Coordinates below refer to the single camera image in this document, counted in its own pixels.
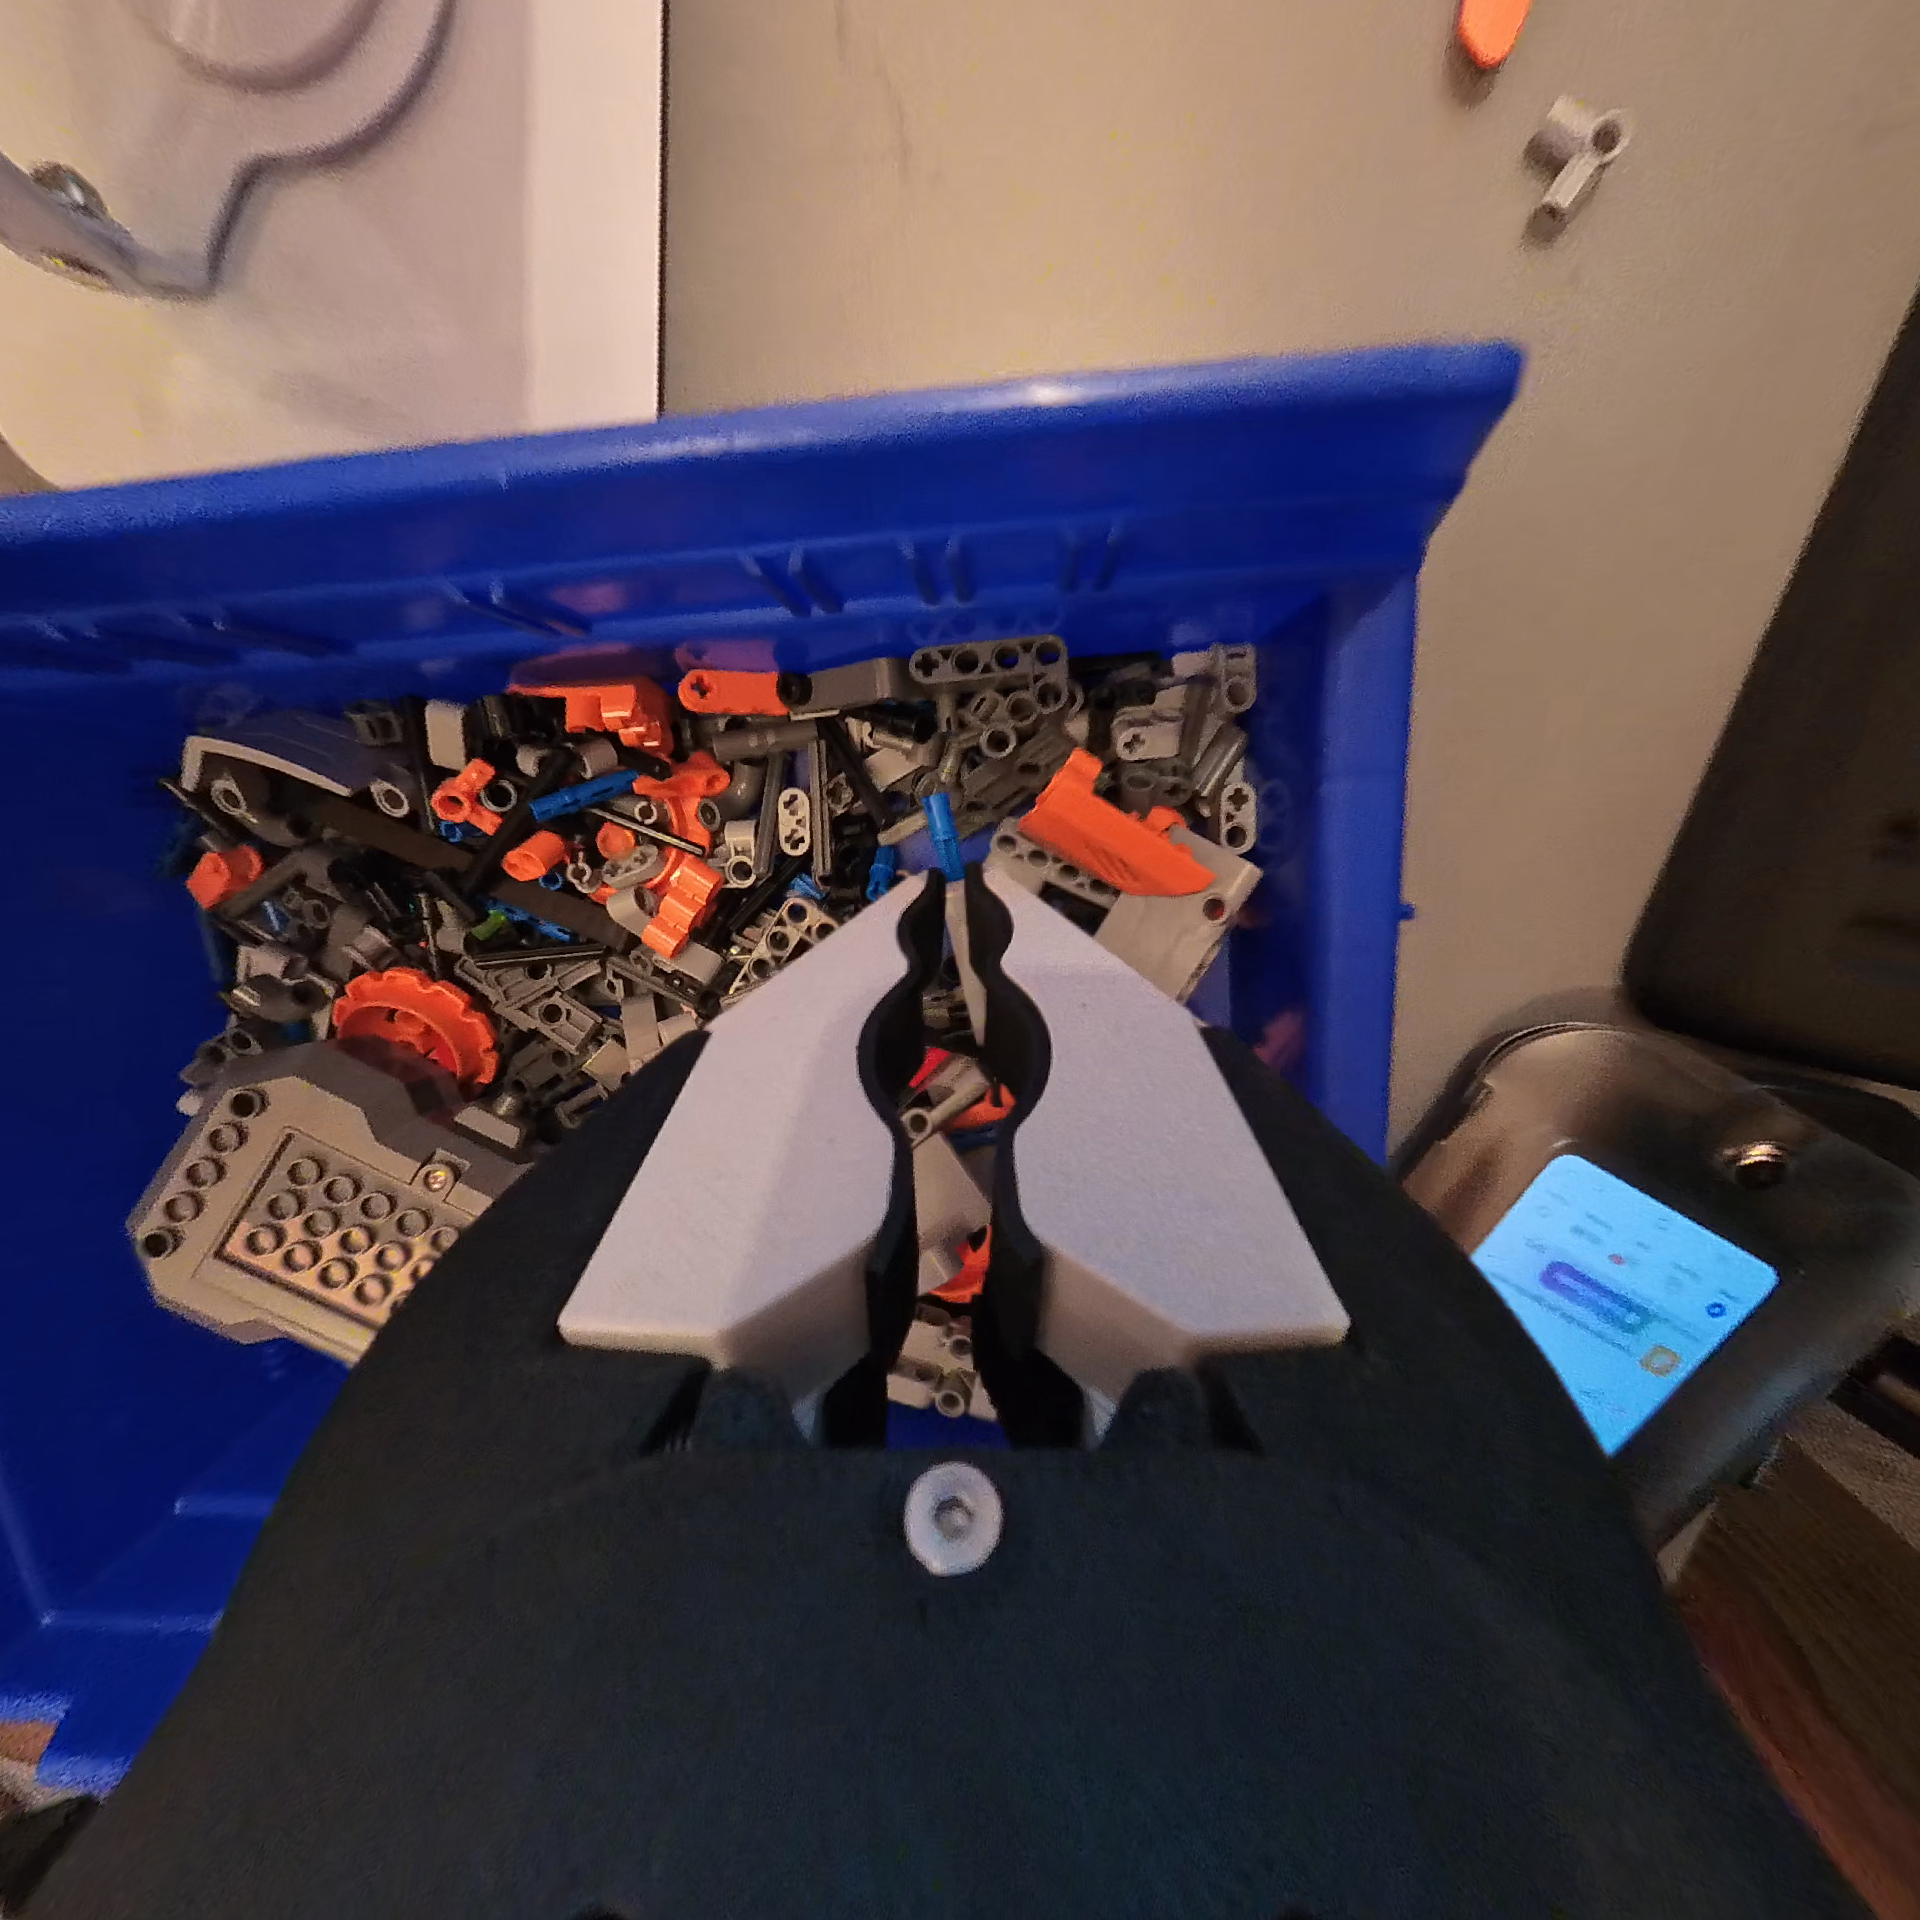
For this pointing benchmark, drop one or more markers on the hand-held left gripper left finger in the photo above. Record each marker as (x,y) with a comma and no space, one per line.
(736,1172)

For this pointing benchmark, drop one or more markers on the large grey battery box piece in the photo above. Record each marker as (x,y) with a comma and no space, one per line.
(302,1230)

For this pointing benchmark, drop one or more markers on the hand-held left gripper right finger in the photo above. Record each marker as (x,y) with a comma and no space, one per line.
(1187,1172)

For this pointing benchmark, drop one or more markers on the pile of building block parts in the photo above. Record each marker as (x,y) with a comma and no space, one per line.
(676,840)

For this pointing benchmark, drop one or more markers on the blue plastic parts bin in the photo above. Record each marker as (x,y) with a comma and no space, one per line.
(752,510)

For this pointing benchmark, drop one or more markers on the small grey connector piece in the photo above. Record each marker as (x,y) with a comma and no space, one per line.
(1573,160)

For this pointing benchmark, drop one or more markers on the small orange block piece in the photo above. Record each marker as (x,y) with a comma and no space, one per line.
(1489,30)

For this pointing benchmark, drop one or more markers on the small blue connector pin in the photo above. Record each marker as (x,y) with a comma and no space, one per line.
(943,834)

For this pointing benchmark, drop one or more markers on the smartphone with lit screen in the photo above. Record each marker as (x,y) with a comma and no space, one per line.
(1620,1291)

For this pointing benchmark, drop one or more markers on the black phone holder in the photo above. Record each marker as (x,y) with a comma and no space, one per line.
(1800,1172)

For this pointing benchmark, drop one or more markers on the black chair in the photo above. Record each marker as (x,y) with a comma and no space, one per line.
(1800,826)

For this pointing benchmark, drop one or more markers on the orange curved panel piece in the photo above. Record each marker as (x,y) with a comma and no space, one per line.
(1112,847)

